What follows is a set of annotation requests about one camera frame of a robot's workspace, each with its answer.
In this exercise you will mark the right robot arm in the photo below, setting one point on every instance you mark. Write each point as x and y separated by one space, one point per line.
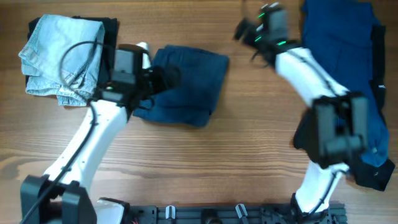
337 132

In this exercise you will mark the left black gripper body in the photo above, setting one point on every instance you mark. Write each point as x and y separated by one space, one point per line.
153 80

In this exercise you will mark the folded black garment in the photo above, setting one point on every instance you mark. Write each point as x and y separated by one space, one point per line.
111 27

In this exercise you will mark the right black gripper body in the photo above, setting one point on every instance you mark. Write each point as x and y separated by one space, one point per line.
253 37

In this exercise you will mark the black garment under pile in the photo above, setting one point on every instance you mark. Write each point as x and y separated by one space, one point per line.
373 174

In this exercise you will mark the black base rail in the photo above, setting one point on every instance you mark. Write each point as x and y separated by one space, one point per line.
240 213

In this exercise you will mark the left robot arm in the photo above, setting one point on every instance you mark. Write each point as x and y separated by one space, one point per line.
61 194

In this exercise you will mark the blue garment in pile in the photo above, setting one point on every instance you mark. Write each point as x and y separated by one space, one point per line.
337 17

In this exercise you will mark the folded light blue jeans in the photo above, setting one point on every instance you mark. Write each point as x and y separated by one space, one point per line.
60 59

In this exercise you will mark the navy blue shorts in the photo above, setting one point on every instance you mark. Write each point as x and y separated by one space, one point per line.
195 100

